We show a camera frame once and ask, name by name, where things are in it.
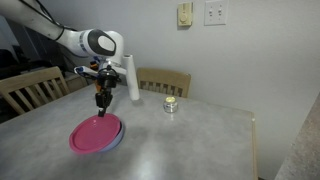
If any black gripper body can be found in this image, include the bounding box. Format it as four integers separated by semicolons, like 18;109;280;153
97;69;120;96

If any pink plastic plate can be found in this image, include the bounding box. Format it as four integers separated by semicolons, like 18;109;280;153
68;112;122;155

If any blue plastic bowl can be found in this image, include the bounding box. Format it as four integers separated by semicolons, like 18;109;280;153
96;120;126;154

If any white paper towel roll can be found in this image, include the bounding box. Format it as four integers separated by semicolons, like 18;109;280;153
121;54;141;102

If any low beige side cabinet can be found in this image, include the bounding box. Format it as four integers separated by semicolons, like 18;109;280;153
63;70;88;94

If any wooden block holder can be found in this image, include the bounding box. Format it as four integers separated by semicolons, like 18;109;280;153
135;67;192;99

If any small silver candle jar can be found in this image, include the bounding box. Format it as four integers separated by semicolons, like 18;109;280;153
162;96;179;114

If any wooden chair with slats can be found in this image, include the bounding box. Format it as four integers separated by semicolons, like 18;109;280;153
0;65;71;116

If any black flat monitor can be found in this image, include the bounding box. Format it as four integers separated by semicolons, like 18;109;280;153
4;16;66;68

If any speckled grey countertop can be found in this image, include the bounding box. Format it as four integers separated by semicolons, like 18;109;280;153
273;93;320;180

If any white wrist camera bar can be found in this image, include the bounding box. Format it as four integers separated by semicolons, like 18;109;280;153
73;64;128;80

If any beige wall thermostat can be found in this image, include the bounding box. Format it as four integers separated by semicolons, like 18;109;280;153
177;2;194;28

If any white light switch plate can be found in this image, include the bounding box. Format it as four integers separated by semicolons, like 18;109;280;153
203;0;229;27

